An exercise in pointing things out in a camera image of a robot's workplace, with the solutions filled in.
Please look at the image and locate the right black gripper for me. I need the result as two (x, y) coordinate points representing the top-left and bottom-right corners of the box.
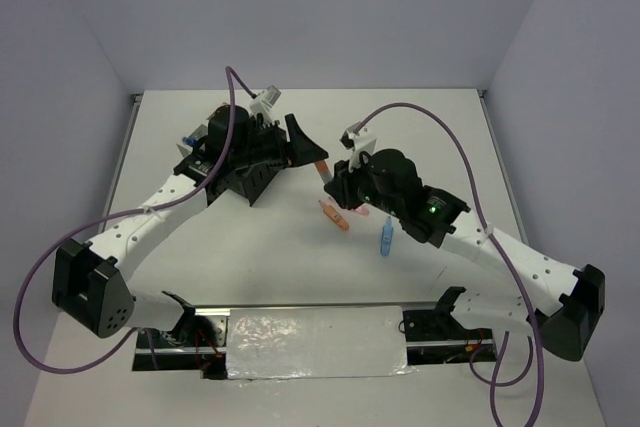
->
(324, 148), (402, 217)

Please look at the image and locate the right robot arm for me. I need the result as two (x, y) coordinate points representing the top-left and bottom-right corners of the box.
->
(324, 149), (605, 362)

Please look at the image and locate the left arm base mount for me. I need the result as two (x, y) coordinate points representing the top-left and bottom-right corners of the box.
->
(132, 315), (229, 380)

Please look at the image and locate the silver foil covered plate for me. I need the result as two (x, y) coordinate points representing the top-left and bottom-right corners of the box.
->
(226, 306), (411, 380)

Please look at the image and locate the white slotted container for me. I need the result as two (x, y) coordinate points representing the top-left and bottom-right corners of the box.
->
(176, 124), (208, 159)

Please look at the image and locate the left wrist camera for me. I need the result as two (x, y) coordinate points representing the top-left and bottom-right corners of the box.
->
(249, 86), (281, 118)

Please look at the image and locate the blue utility knife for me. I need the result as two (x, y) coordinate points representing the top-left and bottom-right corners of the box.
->
(379, 216), (394, 257)

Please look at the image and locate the orange cap highlighter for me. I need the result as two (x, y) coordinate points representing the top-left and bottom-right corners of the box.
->
(314, 161), (332, 184)

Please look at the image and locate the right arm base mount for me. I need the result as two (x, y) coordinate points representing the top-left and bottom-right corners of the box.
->
(398, 308), (496, 367)

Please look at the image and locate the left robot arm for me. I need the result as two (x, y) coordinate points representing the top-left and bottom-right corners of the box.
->
(52, 105), (328, 346)

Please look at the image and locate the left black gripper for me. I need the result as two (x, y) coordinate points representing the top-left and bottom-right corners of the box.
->
(230, 114), (328, 171)

